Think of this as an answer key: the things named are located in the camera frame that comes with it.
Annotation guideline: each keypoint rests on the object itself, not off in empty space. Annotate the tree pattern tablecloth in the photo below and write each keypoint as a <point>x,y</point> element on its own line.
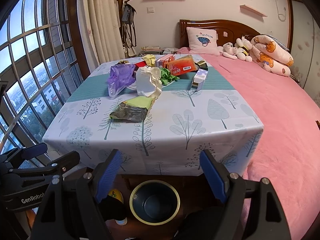
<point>181,123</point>

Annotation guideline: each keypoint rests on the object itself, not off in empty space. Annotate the yellow paper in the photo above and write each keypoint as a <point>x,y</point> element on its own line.
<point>150,60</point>

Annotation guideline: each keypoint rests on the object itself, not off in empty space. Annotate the orange snack packet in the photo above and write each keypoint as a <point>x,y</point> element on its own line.
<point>182,65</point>

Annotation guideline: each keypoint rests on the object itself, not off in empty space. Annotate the beige curtain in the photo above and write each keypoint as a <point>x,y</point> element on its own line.
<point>99,28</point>

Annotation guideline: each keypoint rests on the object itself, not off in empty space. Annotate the grey hanging bag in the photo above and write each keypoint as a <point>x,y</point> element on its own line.
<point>128,26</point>

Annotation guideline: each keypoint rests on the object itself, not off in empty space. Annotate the green and black wrapper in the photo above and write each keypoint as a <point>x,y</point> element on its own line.
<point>132,110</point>

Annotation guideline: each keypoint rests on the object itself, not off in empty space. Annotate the red paper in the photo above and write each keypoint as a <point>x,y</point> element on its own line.
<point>140,64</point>

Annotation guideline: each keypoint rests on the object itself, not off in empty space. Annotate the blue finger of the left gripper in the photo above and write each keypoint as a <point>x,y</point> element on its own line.
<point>30,151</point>
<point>58,166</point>

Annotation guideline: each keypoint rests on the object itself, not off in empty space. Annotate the floral wardrobe door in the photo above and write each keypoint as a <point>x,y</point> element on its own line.
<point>304,47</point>

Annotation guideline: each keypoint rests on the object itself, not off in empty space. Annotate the white purple small box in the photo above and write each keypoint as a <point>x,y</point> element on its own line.
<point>199,79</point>

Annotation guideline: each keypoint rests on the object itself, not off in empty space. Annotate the white paper bag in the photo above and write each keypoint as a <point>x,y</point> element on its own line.
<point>148,82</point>

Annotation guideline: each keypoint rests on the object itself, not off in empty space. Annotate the white plush toy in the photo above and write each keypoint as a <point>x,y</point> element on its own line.
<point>229,51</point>

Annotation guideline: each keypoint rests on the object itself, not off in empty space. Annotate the purple plastic bag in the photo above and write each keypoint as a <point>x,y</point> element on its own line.
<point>121,76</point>

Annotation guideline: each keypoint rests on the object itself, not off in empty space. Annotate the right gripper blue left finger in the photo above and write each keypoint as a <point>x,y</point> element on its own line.
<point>96,206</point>

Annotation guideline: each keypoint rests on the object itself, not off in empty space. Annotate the dark round trash bin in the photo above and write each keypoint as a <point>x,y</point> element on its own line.
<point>154,202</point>

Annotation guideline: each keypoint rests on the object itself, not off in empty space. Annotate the stack of books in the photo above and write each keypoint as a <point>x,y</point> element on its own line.
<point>157,50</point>

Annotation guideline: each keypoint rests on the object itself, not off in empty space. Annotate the small pink wall shelf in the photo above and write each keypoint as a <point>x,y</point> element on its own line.
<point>251,9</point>

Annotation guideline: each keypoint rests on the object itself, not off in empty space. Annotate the green black booklet box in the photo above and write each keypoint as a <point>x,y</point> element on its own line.
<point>202,65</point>

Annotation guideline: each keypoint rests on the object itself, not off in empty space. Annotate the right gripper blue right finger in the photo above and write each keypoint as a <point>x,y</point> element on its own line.
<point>227,187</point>

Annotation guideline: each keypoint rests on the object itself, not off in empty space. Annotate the window with metal grille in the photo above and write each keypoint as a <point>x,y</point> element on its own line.
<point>42,64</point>

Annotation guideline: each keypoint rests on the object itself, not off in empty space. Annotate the dark wooden headboard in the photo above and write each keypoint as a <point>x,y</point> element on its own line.
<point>227,30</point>

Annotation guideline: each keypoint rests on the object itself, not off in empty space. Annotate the wooden coat rack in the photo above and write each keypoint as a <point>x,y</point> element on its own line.
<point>129,52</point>

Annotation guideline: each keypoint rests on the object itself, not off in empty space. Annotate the bee plush toy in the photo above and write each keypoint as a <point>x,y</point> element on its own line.
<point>243,47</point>

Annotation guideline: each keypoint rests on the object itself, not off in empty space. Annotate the pink pillow with whale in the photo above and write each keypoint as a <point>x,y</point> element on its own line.
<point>202,41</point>

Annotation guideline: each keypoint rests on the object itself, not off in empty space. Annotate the white wall switch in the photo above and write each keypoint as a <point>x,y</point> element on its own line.
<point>150,10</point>

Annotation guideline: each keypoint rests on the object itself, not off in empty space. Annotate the yellow slipper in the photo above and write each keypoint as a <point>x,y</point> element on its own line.
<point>115,193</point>

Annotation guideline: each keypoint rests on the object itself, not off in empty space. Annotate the pink carton box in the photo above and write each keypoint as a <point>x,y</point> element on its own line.
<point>163,61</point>

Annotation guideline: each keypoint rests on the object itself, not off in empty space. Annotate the pink bed blanket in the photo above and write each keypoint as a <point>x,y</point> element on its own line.
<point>288,151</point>

